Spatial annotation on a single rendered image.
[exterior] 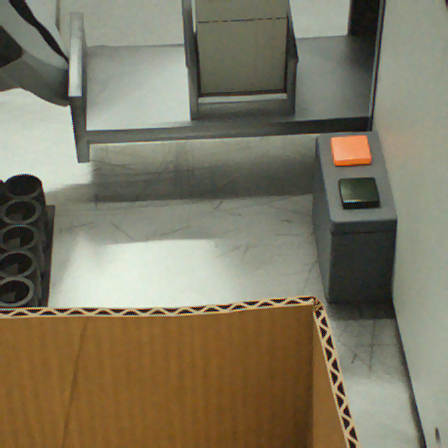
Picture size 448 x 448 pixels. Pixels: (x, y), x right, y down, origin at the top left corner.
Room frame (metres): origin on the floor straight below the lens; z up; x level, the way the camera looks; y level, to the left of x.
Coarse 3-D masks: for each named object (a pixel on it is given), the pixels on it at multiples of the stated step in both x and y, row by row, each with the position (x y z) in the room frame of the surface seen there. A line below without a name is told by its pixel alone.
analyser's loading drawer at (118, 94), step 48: (288, 0) 0.53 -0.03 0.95; (96, 48) 0.53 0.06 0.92; (144, 48) 0.53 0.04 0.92; (192, 48) 0.49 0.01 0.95; (288, 48) 0.49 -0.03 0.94; (336, 48) 0.53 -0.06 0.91; (96, 96) 0.49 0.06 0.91; (144, 96) 0.49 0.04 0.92; (192, 96) 0.48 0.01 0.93; (240, 96) 0.48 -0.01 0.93; (288, 96) 0.48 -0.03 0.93; (336, 96) 0.49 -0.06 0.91
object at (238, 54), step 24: (216, 0) 0.48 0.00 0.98; (240, 0) 0.48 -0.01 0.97; (264, 0) 0.48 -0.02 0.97; (216, 24) 0.48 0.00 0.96; (240, 24) 0.48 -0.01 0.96; (264, 24) 0.48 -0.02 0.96; (216, 48) 0.48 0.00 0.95; (240, 48) 0.48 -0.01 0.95; (264, 48) 0.48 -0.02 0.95; (216, 72) 0.48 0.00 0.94; (240, 72) 0.48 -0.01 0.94; (264, 72) 0.48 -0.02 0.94
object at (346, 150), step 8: (360, 136) 0.44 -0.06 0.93; (336, 144) 0.44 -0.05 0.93; (344, 144) 0.44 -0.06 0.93; (352, 144) 0.44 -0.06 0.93; (360, 144) 0.44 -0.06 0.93; (336, 152) 0.43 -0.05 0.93; (344, 152) 0.43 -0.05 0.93; (352, 152) 0.43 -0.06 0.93; (360, 152) 0.43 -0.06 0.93; (368, 152) 0.43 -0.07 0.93; (336, 160) 0.43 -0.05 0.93; (344, 160) 0.43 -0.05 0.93; (352, 160) 0.43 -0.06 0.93; (360, 160) 0.43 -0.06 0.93; (368, 160) 0.43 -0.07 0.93
